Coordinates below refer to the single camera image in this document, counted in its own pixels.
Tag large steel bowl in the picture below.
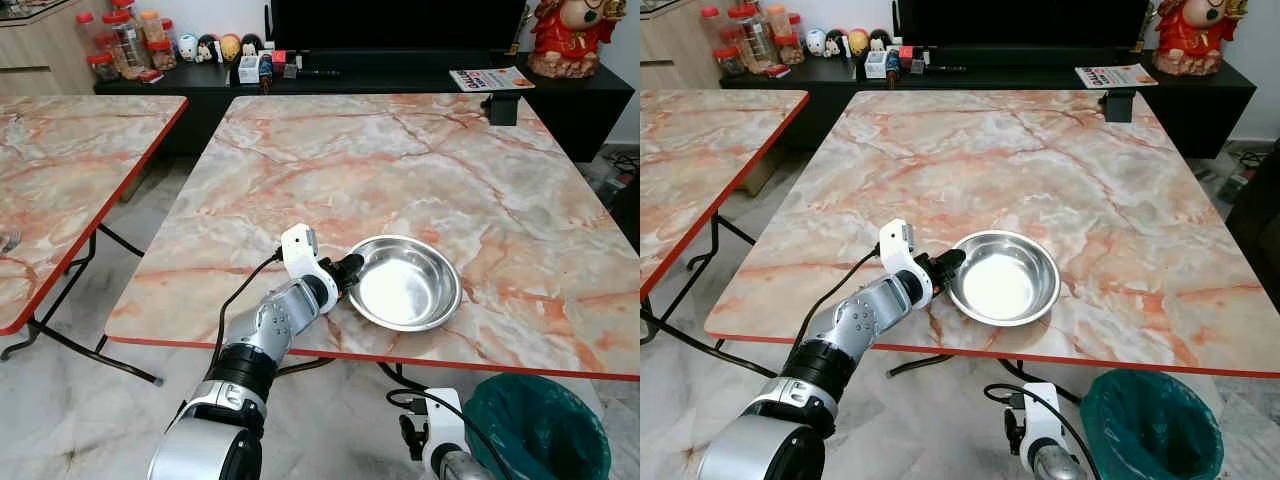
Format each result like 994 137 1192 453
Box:
347 235 463 333
948 230 1061 327

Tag black folding table legs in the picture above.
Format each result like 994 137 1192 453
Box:
0 225 166 386
885 350 1086 406
640 213 791 379
275 355 431 396

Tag bin with teal bag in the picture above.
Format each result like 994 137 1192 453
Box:
1080 368 1226 480
462 373 611 480

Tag black table clamp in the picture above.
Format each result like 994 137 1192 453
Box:
1103 88 1139 123
480 90 521 127

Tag white orange magazine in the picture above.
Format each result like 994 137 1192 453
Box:
1075 64 1159 89
449 66 536 93

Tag black television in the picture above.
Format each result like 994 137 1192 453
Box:
268 0 529 56
893 0 1151 51

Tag large clear jar red lid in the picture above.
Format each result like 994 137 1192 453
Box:
730 5 776 73
105 10 151 79

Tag red gold figurine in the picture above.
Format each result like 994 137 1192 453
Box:
1150 0 1249 76
527 0 616 79

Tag light wooden cabinet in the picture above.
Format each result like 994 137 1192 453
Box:
640 0 726 93
0 0 101 98

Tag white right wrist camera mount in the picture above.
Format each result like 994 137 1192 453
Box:
1020 383 1066 466
425 388 469 471

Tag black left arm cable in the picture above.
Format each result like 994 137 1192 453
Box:
795 243 881 351
210 250 286 376

